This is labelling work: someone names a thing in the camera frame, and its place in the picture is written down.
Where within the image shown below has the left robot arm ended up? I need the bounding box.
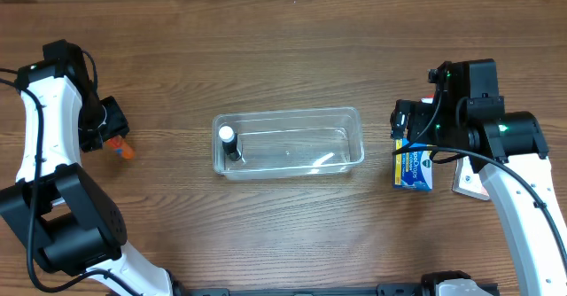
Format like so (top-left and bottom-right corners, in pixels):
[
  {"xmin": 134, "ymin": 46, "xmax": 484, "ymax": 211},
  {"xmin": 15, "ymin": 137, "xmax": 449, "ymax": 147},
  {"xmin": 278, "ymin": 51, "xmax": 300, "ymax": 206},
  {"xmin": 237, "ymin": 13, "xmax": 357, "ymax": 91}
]
[{"xmin": 1, "ymin": 40, "xmax": 187, "ymax": 295}]

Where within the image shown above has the orange tube white cap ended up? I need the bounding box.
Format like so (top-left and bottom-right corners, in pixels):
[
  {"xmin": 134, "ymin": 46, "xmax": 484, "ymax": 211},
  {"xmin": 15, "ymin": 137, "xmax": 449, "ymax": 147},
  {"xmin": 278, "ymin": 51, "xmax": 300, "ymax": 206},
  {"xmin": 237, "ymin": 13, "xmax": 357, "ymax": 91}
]
[{"xmin": 105, "ymin": 135, "xmax": 135, "ymax": 160}]

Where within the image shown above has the white Hansaplast plaster box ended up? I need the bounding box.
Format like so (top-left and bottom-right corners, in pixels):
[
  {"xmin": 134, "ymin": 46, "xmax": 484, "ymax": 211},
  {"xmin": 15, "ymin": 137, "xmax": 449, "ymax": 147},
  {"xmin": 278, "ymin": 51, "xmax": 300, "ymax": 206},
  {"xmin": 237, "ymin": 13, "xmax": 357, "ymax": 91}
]
[{"xmin": 452, "ymin": 157, "xmax": 490, "ymax": 201}]

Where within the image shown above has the blue yellow VapoDrops box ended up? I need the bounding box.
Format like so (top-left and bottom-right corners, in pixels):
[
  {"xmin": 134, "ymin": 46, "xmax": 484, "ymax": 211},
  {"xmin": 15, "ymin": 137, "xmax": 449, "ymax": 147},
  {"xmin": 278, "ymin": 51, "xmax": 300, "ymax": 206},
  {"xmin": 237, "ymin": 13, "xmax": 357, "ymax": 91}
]
[{"xmin": 392, "ymin": 151, "xmax": 433, "ymax": 192}]

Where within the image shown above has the red white carton box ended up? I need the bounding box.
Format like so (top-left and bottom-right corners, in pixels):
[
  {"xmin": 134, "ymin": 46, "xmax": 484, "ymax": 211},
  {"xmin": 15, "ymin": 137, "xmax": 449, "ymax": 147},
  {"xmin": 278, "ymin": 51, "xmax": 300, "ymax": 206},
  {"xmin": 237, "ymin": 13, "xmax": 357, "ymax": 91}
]
[{"xmin": 421, "ymin": 97, "xmax": 433, "ymax": 104}]

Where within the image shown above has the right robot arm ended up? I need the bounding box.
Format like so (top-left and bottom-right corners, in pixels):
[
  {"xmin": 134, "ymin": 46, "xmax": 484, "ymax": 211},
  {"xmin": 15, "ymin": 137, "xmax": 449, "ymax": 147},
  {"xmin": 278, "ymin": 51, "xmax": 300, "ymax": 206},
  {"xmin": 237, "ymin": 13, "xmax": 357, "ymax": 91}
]
[{"xmin": 390, "ymin": 58, "xmax": 566, "ymax": 295}]

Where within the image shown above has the black bottle white cap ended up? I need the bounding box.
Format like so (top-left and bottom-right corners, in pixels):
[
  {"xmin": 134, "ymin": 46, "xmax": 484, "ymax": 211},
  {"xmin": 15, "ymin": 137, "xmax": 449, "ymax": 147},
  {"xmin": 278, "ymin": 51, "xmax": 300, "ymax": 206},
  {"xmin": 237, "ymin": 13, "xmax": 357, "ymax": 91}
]
[{"xmin": 218, "ymin": 125, "xmax": 242, "ymax": 161}]

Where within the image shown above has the clear plastic container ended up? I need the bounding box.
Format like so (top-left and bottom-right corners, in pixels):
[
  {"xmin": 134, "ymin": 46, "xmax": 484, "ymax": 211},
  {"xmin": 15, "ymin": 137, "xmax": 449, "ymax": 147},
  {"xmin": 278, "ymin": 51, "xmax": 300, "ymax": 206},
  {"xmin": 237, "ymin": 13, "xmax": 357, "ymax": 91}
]
[{"xmin": 212, "ymin": 106, "xmax": 365, "ymax": 181}]

